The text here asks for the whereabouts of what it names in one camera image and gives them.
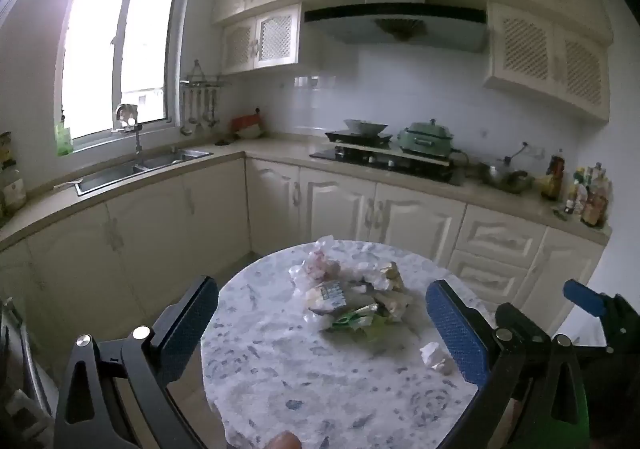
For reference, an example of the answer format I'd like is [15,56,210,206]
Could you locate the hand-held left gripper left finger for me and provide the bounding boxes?
[52,275,221,449]

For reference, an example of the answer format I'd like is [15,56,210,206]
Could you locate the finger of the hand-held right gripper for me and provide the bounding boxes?
[562,279,640,355]
[495,301,552,345]

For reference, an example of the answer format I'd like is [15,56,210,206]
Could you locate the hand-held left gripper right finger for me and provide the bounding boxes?
[425,279,592,449]

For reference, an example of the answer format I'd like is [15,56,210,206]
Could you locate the clear snack packet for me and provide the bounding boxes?
[305,279,351,317]

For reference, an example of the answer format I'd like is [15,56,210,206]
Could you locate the silver crumpled wrapper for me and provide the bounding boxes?
[365,286,413,325]

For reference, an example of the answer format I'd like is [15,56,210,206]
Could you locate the gold foil wrapper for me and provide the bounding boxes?
[377,261,407,292]

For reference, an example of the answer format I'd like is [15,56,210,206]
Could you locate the group of condiment bottles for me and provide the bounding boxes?
[537,149,613,229]

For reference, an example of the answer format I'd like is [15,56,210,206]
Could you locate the round marble table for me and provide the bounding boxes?
[200,239,501,449]

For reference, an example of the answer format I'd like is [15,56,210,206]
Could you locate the green wrapper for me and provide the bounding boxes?
[330,306,396,342]

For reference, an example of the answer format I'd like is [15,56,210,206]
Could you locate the pink and white plastic wrapper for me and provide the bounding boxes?
[289,249,343,290]

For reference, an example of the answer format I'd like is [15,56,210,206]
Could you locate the metal pot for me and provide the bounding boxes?
[480,158,533,194]

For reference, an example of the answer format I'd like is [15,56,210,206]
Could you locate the steel sink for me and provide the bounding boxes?
[75,148,215,197]

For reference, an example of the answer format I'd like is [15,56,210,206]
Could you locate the cream base cabinets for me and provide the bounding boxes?
[0,151,612,345]

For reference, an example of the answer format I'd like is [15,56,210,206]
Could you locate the black gas stove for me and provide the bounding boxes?
[310,146,463,186]

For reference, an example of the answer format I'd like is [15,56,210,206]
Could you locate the green electric pot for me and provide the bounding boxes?
[397,119,457,154]

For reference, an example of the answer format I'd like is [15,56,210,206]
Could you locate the metal faucet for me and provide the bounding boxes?
[114,104,145,156]

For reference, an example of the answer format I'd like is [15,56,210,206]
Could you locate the red and white pot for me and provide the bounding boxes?
[231,113,264,140]

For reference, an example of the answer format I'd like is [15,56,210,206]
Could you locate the black cooker tray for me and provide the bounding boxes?
[325,129,393,146]

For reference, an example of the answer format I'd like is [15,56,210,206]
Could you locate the green dish soap bottle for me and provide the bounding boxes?
[55,125,75,157]

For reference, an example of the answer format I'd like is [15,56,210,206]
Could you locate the glass jar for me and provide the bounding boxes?
[0,131,28,220]

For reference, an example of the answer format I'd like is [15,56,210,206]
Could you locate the white bowl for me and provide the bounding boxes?
[344,119,388,134]

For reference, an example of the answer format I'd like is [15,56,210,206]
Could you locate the hanging utensil rack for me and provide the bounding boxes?
[180,60,232,136]

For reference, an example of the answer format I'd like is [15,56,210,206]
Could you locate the window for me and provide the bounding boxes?
[54,0,182,142]

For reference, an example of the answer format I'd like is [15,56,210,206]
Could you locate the range hood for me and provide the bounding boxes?
[304,0,490,54]

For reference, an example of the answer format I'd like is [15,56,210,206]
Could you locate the metal frame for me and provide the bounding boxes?
[0,299,56,430]

